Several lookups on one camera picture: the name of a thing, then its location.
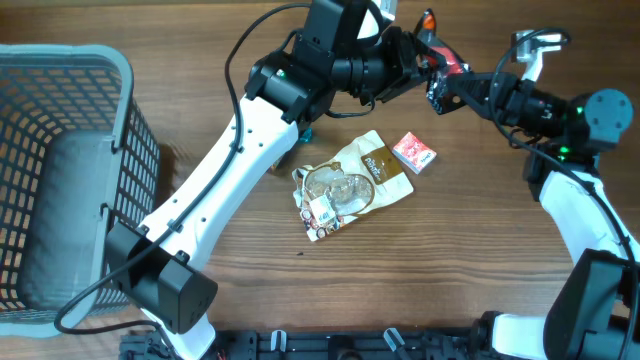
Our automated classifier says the black red snack packet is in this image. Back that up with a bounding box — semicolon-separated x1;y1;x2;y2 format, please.
413;8;471;115

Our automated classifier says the red white small box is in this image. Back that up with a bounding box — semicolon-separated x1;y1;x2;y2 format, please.
392;132;437;174

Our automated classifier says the blue mouthwash bottle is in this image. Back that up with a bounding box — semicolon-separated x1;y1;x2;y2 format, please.
298;128;313;144

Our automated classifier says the brown snack pouch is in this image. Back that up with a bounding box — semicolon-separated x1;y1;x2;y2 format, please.
292;130;414;242

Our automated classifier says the green lid jar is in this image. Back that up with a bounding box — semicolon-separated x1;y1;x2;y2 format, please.
269;154;289;175

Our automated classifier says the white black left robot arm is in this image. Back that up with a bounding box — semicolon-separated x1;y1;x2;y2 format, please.
105;1;425;359

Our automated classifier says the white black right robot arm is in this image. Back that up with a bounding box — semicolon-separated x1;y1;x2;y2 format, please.
427;72;639;359

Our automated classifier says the grey plastic basket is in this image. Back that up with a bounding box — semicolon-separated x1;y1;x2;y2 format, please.
1;45;160;338

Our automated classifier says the black mounting rail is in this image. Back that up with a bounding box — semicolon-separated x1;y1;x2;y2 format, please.
118;327;501;360

